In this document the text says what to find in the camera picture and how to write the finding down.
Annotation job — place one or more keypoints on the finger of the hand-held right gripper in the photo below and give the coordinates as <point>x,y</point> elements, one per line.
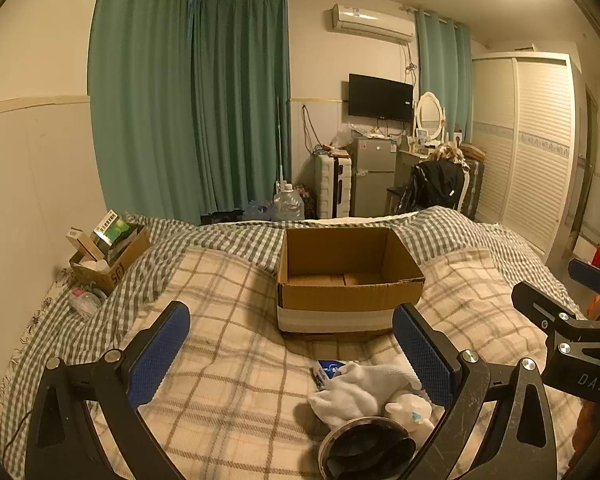
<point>540,305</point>
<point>592,275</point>

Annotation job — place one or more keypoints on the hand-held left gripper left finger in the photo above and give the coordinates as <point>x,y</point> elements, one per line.
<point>159,356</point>

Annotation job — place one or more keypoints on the small cardboard box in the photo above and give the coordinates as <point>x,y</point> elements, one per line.
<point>112,272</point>

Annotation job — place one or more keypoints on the clear water jug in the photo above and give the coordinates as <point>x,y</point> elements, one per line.
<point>287,205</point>

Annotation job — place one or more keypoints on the small white bottle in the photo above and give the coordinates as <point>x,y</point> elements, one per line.
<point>411,412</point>

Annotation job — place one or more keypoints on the dark suitcase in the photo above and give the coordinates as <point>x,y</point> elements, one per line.
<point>474,187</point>

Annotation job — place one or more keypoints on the clear plastic bag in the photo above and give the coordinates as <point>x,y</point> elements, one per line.
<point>86,302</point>

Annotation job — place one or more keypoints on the blue and white packet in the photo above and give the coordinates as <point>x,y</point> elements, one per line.
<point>330,371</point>

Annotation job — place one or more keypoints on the beige plaid blanket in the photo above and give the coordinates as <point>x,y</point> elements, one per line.
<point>230,360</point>

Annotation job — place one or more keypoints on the blue plastic bag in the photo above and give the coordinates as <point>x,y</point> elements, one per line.
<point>257,210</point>

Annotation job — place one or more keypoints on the narrow green curtain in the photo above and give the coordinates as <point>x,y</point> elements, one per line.
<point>442,70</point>

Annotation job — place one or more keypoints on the black jacket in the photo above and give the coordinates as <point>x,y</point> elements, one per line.
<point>432,185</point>

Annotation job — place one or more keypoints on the green carton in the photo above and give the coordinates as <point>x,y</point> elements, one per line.
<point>111,232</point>

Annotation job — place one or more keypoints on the black television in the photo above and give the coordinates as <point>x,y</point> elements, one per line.
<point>380,97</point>

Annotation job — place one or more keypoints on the black round metal-rimmed cup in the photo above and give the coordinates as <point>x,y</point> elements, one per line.
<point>367,447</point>

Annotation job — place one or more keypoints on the white dressing table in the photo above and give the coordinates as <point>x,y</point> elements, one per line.
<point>410,155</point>

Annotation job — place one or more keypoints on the patterned scarf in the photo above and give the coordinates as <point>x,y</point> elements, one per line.
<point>452,154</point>

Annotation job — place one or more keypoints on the white carton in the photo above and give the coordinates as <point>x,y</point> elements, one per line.
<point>82,242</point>

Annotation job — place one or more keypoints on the white oval mirror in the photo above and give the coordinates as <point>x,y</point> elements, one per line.
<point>430,115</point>

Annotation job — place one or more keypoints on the grey fridge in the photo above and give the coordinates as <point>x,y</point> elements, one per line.
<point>372,177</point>

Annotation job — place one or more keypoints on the white cloth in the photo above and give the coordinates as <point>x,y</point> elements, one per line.
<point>355,392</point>

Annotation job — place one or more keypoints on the green checked duvet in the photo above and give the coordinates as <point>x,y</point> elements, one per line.
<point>220,240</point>

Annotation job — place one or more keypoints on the white suitcase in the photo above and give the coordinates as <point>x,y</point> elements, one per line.
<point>327,185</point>

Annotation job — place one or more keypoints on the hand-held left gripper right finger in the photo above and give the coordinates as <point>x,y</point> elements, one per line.
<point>423,355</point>

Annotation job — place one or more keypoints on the white louvred wardrobe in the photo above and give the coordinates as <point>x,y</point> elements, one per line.
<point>525,150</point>

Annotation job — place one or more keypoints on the wide green curtain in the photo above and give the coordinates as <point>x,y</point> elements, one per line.
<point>240,105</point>
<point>140,90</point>

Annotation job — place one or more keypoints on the white air conditioner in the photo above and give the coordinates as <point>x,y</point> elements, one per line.
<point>370,22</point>

